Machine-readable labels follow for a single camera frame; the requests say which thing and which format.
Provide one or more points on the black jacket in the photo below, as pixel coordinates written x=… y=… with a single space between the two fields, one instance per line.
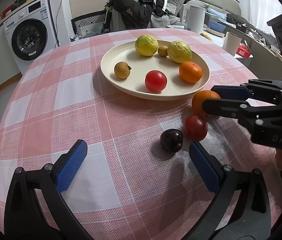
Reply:
x=131 y=7

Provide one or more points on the red tomato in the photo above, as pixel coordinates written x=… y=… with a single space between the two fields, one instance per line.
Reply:
x=156 y=81
x=195 y=128

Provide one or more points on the cream cup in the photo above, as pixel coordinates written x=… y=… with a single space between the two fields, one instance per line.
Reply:
x=231 y=43

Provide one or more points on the small green-yellow fruit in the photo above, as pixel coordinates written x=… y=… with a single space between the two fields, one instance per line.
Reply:
x=206 y=36

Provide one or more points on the cream round plate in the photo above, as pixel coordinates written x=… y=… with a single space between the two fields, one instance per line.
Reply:
x=141 y=65

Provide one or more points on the white side table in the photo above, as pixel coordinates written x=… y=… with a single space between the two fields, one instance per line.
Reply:
x=216 y=41

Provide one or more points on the yellow lemon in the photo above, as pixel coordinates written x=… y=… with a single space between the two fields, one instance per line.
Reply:
x=179 y=51
x=146 y=45

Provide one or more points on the black patterned chair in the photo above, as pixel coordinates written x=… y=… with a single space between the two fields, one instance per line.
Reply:
x=88 y=18

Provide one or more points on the grey hoodie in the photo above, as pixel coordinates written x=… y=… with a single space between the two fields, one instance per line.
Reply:
x=166 y=21

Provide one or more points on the white washing machine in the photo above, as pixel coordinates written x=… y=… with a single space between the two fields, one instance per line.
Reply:
x=28 y=37

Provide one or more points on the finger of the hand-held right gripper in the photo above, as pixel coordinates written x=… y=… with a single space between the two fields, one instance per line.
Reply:
x=223 y=107
x=231 y=92

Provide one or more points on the pink checked tablecloth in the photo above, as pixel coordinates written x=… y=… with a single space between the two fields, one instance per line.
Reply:
x=81 y=110

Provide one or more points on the dark plum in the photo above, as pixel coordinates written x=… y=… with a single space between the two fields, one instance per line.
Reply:
x=171 y=140

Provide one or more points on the light blue pillow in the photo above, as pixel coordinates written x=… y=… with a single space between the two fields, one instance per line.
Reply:
x=217 y=12

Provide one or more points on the dark blanket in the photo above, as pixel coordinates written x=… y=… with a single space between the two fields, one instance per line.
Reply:
x=251 y=26

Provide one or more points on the white flat plate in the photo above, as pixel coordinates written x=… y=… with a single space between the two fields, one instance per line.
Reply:
x=213 y=32

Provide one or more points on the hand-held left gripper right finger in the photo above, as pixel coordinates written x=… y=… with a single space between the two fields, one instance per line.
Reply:
x=204 y=166

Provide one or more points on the red carton box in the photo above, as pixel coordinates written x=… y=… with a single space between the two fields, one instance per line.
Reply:
x=243 y=52

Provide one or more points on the orange mandarin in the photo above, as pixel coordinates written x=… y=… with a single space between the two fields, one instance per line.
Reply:
x=201 y=100
x=190 y=72

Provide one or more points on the brown longan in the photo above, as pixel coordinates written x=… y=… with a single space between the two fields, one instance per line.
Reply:
x=162 y=51
x=122 y=70

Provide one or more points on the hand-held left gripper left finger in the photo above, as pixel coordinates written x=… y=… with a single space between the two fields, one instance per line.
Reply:
x=71 y=165

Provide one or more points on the blue bowl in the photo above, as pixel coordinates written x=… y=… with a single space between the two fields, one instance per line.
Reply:
x=217 y=26

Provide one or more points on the white electric kettle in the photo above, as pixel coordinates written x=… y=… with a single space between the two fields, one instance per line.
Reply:
x=193 y=17

